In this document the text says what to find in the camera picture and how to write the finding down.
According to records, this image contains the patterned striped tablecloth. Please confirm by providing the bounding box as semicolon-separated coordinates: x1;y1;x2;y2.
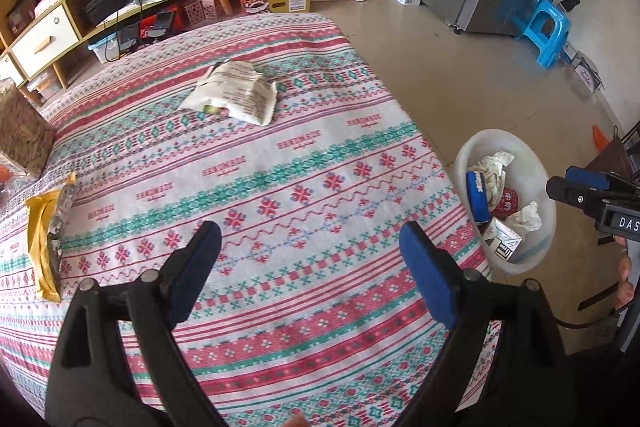
1;13;488;426

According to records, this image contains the red drink can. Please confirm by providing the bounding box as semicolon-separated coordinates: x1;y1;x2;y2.
490;187;520;220

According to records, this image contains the person's right hand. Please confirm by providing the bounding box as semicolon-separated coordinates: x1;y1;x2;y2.
614;236;634;310

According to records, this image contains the clear jar of biscuits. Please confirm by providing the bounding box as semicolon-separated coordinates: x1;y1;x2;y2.
0;79;55;180

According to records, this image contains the white tissue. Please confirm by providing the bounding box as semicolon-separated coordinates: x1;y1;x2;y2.
504;202;542;235

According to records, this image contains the white paper bag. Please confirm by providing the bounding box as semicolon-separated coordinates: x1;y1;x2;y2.
468;152;515;210

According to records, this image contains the blue plastic stool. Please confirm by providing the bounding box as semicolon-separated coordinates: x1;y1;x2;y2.
510;0;572;69

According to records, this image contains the black cable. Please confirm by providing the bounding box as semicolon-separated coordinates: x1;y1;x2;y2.
554;300;632;331

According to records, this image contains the glass jar with oranges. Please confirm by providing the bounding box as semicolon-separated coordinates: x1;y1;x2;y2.
0;165;14;208

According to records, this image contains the white plastic trash bin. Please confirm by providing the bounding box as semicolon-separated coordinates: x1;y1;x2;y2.
451;129;556;275

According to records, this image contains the white printed snack bag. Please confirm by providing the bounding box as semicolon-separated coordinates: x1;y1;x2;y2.
180;61;278;127

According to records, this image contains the blue snack bag in bin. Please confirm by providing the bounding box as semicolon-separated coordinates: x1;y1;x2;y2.
465;170;490;225

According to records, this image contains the yellow snack wrapper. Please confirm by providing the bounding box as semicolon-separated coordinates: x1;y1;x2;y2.
25;172;76;303

